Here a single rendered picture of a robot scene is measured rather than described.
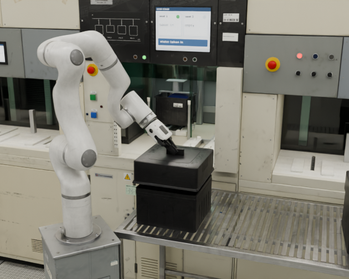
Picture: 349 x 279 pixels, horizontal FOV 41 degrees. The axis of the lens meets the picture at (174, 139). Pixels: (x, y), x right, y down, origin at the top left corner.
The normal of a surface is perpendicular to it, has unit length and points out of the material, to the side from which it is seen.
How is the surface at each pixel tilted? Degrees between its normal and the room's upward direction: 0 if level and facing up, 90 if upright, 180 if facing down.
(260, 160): 90
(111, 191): 90
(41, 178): 90
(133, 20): 90
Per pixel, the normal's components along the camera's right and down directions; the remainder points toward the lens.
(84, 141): 0.62, -0.27
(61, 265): 0.45, 0.26
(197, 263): -0.31, 0.27
